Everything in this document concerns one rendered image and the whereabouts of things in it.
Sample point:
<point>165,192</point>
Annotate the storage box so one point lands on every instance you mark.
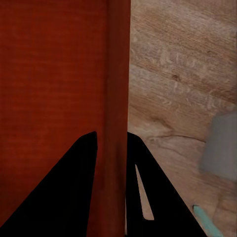
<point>64,72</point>

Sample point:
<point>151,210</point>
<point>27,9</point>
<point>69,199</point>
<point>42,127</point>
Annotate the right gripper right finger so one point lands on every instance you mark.
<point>172,218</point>

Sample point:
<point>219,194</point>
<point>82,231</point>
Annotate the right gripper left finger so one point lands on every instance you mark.
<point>59,205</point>

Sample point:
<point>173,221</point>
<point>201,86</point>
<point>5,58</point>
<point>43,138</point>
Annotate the standing mirror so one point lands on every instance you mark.
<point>207,223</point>

